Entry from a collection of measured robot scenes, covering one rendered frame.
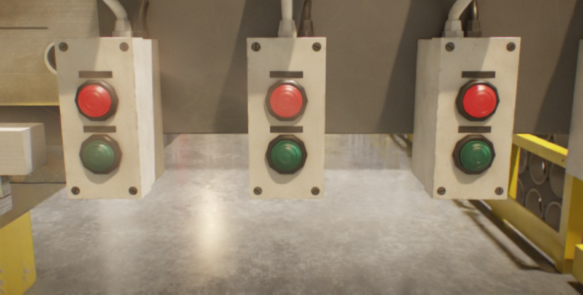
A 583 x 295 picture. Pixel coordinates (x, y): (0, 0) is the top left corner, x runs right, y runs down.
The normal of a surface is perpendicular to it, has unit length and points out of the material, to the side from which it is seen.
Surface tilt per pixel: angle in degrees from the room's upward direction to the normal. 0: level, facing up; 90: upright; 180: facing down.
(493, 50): 90
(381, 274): 0
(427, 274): 0
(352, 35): 90
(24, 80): 90
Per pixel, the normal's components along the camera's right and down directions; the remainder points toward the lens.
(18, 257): 1.00, 0.00
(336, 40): 0.00, 0.18
